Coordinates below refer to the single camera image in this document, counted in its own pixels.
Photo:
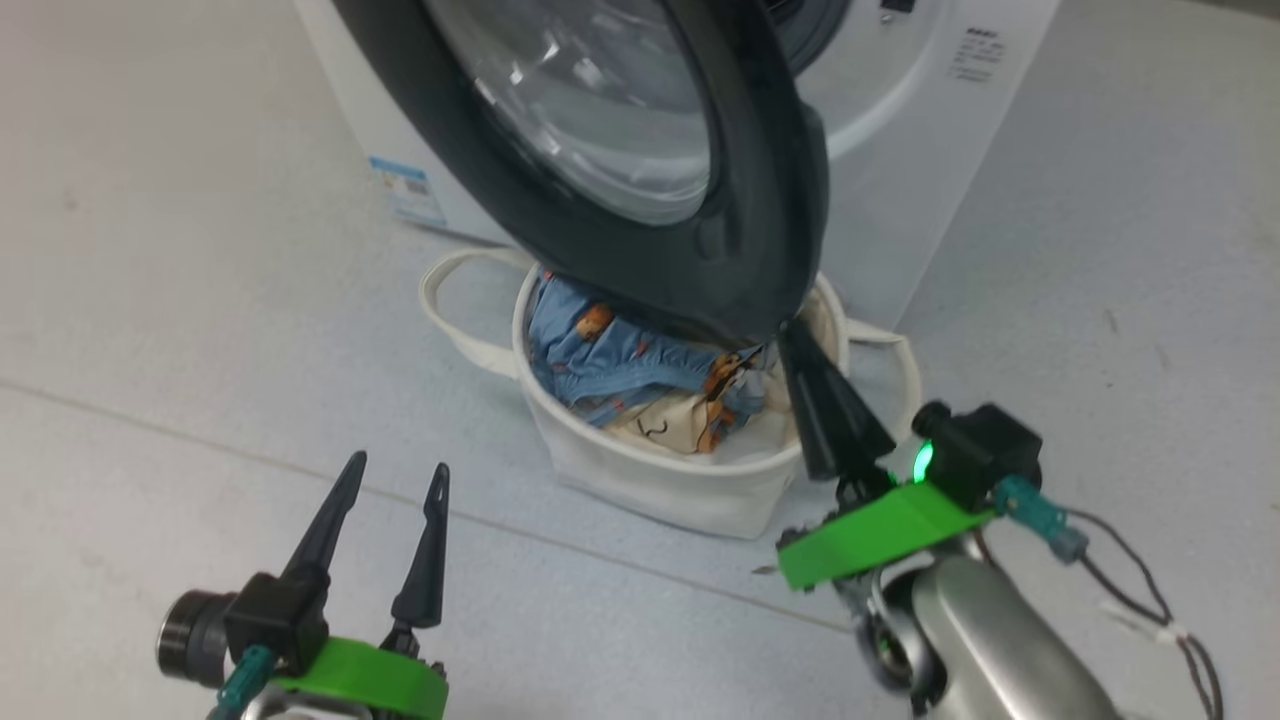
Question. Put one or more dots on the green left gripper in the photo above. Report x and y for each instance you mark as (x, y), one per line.
(370, 675)

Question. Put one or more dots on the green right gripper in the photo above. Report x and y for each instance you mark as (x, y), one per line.
(880, 535)

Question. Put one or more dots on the cream printed garment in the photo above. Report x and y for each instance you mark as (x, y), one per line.
(670, 425)

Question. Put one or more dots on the dark round glass washer door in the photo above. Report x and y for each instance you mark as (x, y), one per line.
(740, 230)

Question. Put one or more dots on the blue printed garment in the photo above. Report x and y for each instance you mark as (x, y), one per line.
(600, 360)

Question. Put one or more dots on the cream canvas laundry basket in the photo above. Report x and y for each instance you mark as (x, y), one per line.
(680, 490)

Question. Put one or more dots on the white front-load washing machine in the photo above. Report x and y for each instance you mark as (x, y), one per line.
(900, 150)

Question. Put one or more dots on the printed text label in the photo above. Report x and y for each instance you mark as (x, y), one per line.
(975, 55)

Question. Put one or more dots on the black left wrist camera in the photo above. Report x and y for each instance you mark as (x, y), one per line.
(275, 620)

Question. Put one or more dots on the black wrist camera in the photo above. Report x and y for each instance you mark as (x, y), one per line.
(985, 450)
(275, 620)

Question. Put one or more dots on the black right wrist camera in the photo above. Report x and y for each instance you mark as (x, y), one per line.
(985, 450)

